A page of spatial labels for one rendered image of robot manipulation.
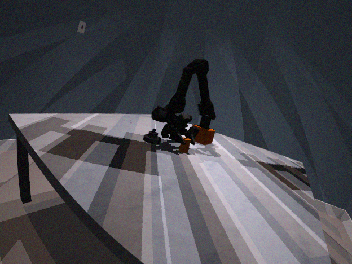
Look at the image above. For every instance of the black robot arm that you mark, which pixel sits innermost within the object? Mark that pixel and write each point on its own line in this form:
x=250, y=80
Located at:
x=178, y=101

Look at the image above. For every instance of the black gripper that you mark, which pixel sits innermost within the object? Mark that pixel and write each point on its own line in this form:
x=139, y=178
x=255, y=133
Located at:
x=175, y=133

